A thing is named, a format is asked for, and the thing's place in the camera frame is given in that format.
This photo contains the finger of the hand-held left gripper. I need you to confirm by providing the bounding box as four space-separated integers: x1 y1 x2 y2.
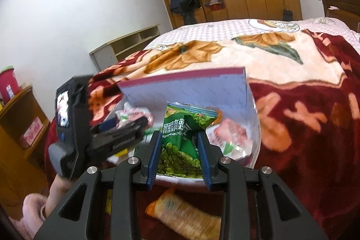
117 116 149 135
99 117 116 132

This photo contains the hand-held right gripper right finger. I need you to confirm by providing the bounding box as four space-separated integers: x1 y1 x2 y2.
197 132 328 240

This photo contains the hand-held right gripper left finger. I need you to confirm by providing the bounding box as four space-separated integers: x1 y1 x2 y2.
34 132 165 240

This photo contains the pink and white snack packet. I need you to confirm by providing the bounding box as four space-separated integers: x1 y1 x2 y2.
115 106 154 131

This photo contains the green pea snack packet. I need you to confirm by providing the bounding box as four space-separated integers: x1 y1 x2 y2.
156 102 220 179

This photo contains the white cardboard box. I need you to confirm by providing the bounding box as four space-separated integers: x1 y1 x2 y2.
108 67 261 187

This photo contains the person's left forearm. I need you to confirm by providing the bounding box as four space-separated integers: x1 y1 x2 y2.
8 192 48 240

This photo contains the person's left hand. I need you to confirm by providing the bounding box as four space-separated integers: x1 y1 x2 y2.
45 174 77 220

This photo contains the green white snack packet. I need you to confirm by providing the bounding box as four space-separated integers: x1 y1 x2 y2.
222 143 243 155

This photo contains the pink tissue box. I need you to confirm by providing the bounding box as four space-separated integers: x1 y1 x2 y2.
20 116 45 148

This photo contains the orange snack packet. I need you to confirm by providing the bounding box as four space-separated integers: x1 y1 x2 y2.
145 186 223 239

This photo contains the yellow snack packet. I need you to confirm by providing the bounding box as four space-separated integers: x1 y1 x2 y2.
105 191 113 214

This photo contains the wooden side shelf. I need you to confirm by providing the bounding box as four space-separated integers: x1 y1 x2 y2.
0 84 52 173

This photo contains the low beige shelf unit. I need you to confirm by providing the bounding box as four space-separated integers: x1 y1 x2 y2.
89 25 161 72

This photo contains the red canister with green lid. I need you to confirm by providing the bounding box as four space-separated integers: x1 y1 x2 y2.
0 66 21 102

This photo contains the red floral blanket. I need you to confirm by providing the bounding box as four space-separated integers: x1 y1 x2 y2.
43 29 360 240

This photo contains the pink checkered bed sheet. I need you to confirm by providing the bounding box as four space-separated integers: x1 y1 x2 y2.
145 16 360 61

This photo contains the red box with pink hat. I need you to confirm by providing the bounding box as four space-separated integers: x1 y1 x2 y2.
205 0 223 11

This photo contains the dark wooden headboard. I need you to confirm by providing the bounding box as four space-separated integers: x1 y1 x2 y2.
320 0 360 32

